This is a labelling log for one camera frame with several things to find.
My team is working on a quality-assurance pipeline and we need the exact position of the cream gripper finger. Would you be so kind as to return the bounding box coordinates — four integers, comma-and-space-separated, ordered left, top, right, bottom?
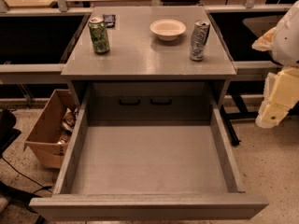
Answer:
255, 67, 299, 128
251, 27, 277, 51

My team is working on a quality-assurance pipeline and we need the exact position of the green soda can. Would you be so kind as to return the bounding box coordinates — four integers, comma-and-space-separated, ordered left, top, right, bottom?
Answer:
88, 17, 110, 53

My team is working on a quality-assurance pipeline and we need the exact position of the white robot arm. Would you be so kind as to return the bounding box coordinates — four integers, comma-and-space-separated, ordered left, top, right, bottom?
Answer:
252, 1, 299, 128

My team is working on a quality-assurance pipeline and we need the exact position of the crushed silver can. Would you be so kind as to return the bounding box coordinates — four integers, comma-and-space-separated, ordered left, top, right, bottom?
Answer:
190, 20, 210, 62

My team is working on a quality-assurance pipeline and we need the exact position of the grey drawer cabinet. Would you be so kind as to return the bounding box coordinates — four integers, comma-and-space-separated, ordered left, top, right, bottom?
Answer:
62, 7, 236, 126

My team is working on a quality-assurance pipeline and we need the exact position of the open grey top drawer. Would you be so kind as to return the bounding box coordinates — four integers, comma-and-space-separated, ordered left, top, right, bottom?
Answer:
30, 87, 268, 221

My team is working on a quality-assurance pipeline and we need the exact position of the white bowl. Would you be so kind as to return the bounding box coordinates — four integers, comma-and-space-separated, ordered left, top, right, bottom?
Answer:
149, 20, 186, 41

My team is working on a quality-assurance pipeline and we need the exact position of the dark snack packet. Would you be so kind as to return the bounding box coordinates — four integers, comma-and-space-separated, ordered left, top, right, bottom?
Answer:
103, 14, 116, 28

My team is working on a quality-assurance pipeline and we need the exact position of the crumpled trash in box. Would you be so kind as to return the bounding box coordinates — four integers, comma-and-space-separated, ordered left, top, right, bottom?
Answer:
58, 108, 76, 144

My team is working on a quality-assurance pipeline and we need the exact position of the cardboard box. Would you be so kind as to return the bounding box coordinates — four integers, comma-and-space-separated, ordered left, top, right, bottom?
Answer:
25, 90, 76, 169

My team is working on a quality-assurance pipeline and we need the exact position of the black object at left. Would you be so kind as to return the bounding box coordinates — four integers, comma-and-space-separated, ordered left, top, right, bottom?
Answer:
0, 109, 21, 155

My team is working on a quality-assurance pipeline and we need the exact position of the black cable on floor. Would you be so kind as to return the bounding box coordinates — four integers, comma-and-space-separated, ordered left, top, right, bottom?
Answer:
0, 156, 54, 198

